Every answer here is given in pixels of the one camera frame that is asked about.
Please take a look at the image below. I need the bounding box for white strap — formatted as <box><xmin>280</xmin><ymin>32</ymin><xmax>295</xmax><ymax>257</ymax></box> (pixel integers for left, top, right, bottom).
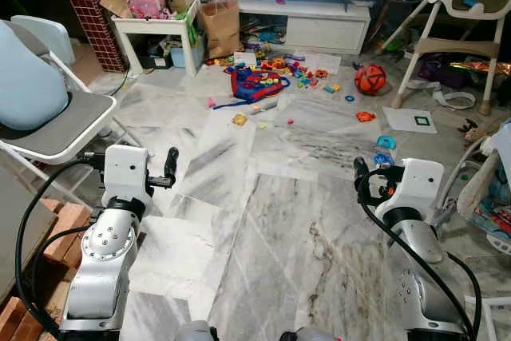
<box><xmin>434</xmin><ymin>89</ymin><xmax>480</xmax><ymax>112</ymax></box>

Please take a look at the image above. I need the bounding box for teal toy piece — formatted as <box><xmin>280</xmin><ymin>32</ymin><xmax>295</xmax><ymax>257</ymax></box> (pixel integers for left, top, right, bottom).
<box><xmin>374</xmin><ymin>134</ymin><xmax>398</xmax><ymax>151</ymax></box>

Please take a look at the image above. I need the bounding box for blue storage box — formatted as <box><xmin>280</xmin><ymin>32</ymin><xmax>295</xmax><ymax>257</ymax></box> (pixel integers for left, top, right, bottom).
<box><xmin>169</xmin><ymin>36</ymin><xmax>205</xmax><ymax>69</ymax></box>

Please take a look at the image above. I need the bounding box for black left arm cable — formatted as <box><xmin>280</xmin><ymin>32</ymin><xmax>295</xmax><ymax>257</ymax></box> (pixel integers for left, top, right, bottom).
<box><xmin>14</xmin><ymin>156</ymin><xmax>109</xmax><ymax>338</ymax></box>

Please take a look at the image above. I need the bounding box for shiny gold foil toy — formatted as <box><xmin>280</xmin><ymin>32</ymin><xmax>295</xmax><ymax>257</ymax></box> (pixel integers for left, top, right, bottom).
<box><xmin>450</xmin><ymin>59</ymin><xmax>502</xmax><ymax>76</ymax></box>

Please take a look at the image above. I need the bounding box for grey right robot leg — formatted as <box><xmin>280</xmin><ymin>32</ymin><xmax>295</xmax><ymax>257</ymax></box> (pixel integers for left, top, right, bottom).
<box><xmin>279</xmin><ymin>327</ymin><xmax>340</xmax><ymax>341</ymax></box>

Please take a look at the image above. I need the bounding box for blue red toy bag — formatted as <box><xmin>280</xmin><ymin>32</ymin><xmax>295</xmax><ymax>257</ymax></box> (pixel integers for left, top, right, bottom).
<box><xmin>211</xmin><ymin>65</ymin><xmax>293</xmax><ymax>111</ymax></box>

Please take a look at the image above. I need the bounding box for white baby high chair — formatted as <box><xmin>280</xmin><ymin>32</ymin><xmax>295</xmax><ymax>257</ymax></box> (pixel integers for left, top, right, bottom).
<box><xmin>382</xmin><ymin>0</ymin><xmax>511</xmax><ymax>117</ymax></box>

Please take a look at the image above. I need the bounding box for white paper sheet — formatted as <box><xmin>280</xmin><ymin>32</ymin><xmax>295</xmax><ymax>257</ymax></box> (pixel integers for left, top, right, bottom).
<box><xmin>302</xmin><ymin>52</ymin><xmax>343</xmax><ymax>77</ymax></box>

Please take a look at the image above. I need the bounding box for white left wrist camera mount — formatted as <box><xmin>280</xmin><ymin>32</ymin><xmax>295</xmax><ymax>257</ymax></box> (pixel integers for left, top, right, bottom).
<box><xmin>104</xmin><ymin>145</ymin><xmax>153</xmax><ymax>208</ymax></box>

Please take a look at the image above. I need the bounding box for pink child backpack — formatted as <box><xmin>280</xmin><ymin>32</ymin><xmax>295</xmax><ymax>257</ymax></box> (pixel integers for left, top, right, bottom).
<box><xmin>126</xmin><ymin>0</ymin><xmax>171</xmax><ymax>21</ymax></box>

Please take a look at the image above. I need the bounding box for baby rocker with white frame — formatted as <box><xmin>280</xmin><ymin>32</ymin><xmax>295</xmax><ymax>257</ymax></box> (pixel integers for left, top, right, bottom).
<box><xmin>435</xmin><ymin>120</ymin><xmax>511</xmax><ymax>258</ymax></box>

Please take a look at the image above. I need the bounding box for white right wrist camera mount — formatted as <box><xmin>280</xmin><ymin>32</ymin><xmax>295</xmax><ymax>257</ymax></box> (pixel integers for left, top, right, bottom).
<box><xmin>382</xmin><ymin>158</ymin><xmax>445</xmax><ymax>216</ymax></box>

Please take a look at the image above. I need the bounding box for brown paper bag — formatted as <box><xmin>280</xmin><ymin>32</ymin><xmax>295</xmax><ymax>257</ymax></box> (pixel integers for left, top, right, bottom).
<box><xmin>198</xmin><ymin>0</ymin><xmax>243</xmax><ymax>61</ymax></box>

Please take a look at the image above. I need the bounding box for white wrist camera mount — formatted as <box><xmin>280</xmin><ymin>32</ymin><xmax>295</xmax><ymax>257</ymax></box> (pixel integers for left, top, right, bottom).
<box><xmin>104</xmin><ymin>145</ymin><xmax>153</xmax><ymax>208</ymax></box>
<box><xmin>382</xmin><ymin>158</ymin><xmax>445</xmax><ymax>216</ymax></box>

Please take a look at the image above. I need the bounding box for brown plush toy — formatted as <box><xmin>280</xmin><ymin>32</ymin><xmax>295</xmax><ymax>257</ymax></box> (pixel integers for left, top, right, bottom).
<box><xmin>458</xmin><ymin>117</ymin><xmax>490</xmax><ymax>145</ymax></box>

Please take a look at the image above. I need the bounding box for light blue cushion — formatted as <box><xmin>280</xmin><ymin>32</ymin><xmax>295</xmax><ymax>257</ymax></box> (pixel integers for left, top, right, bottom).
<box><xmin>0</xmin><ymin>20</ymin><xmax>71</xmax><ymax>133</ymax></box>

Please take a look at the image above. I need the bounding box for white folding chair grey seat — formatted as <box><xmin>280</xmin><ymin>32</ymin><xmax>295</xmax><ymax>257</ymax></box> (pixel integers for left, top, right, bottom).
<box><xmin>0</xmin><ymin>15</ymin><xmax>146</xmax><ymax>208</ymax></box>

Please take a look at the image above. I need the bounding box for paper with green square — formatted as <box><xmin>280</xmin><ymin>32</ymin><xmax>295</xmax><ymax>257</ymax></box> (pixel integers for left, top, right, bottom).
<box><xmin>382</xmin><ymin>106</ymin><xmax>438</xmax><ymax>135</ymax></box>

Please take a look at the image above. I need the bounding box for small white side table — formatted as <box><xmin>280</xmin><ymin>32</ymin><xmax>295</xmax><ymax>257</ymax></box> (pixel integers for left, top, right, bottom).
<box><xmin>112</xmin><ymin>0</ymin><xmax>202</xmax><ymax>78</ymax></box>

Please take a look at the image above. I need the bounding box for purple bag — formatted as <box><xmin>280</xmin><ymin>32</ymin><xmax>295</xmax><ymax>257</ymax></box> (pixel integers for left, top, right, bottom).
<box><xmin>418</xmin><ymin>59</ymin><xmax>470</xmax><ymax>91</ymax></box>

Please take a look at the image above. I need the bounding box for white television cabinet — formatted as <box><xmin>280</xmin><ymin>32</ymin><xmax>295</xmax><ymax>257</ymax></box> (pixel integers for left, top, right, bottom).
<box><xmin>234</xmin><ymin>0</ymin><xmax>373</xmax><ymax>57</ymax></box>

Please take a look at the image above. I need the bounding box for orange black toy ball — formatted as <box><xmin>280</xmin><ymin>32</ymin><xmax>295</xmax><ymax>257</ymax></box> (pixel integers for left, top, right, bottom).
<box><xmin>354</xmin><ymin>62</ymin><xmax>388</xmax><ymax>97</ymax></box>

